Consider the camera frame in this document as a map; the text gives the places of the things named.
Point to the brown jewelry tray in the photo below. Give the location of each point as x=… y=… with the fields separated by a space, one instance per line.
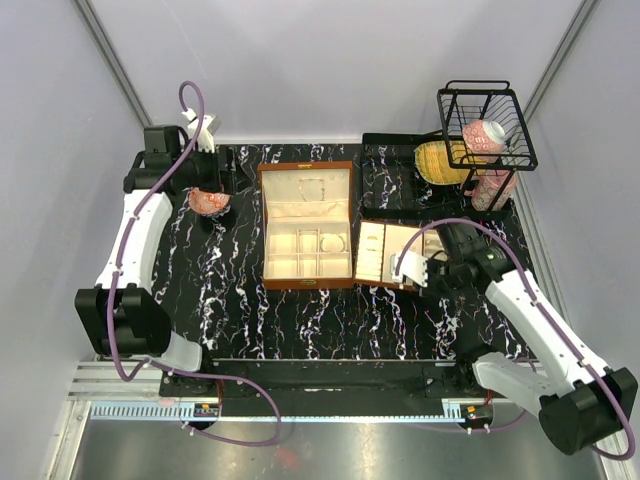
x=378 y=241

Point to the yellow woven plate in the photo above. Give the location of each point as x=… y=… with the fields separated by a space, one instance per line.
x=432 y=163

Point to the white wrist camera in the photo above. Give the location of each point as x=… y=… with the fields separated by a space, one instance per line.
x=412 y=269
x=203 y=130

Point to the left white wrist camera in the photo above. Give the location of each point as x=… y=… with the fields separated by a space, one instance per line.
x=203 y=130

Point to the pink patterned bowl in rack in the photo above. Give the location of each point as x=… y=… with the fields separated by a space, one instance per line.
x=484 y=137

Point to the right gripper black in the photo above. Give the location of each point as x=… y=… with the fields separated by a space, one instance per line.
x=433 y=290

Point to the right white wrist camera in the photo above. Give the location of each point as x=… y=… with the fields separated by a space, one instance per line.
x=412 y=269

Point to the pink patterned cup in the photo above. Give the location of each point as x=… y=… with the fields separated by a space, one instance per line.
x=493 y=189

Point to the brown jewelry box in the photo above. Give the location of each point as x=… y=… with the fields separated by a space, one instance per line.
x=307 y=218

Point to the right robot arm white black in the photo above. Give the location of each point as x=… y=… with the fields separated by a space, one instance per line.
x=579 y=399

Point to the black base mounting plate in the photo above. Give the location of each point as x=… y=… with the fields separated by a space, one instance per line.
x=330 y=389

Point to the black wire dish rack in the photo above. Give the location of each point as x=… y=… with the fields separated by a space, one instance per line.
x=463 y=101

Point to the red patterned bowl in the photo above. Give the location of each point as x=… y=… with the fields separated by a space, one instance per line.
x=208 y=204

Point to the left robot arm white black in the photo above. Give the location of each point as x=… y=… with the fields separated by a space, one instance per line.
x=120 y=311

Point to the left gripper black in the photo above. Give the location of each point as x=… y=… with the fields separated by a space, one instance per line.
x=221 y=180

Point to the black flat drain tray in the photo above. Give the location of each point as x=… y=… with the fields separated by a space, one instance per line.
x=393 y=189

